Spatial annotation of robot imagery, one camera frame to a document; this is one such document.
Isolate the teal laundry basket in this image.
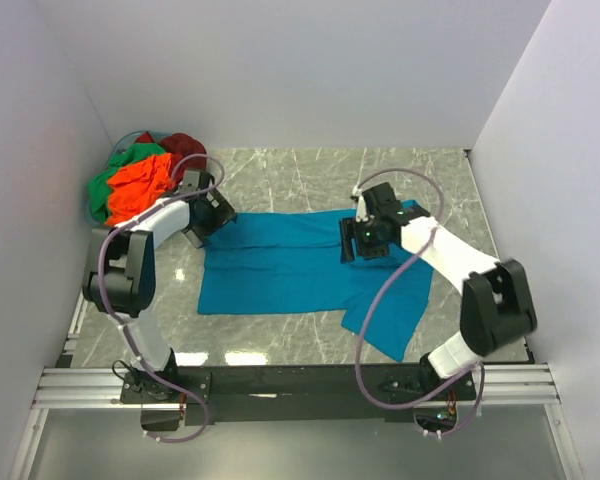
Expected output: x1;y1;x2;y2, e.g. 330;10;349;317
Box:
86;131;160;226

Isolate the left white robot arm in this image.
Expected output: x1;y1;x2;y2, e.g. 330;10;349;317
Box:
82;169;237;383

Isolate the aluminium rail frame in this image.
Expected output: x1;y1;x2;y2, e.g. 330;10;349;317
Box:
32;364;561;410

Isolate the orange t shirt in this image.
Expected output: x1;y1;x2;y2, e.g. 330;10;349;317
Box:
106;153;179;226

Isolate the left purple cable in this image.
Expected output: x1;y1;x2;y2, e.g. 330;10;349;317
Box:
99;154;226;445

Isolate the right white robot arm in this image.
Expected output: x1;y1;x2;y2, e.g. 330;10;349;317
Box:
340;182;537;380

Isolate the purple cable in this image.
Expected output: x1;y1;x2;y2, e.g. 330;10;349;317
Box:
99;154;226;445
352;168;485;437

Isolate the blue t shirt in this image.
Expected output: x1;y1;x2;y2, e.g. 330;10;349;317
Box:
197;209;410;333

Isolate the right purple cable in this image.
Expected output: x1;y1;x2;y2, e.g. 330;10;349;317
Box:
352;168;485;437

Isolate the green t shirt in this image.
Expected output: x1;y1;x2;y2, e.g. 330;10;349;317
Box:
87;143;165;224

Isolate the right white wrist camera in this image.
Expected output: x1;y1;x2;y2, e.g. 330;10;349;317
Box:
351;186;369;223

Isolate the black base beam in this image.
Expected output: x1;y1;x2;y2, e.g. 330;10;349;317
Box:
119;363;481;432

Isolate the dark red t shirt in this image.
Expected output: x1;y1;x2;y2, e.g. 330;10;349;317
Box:
158;133;207;165

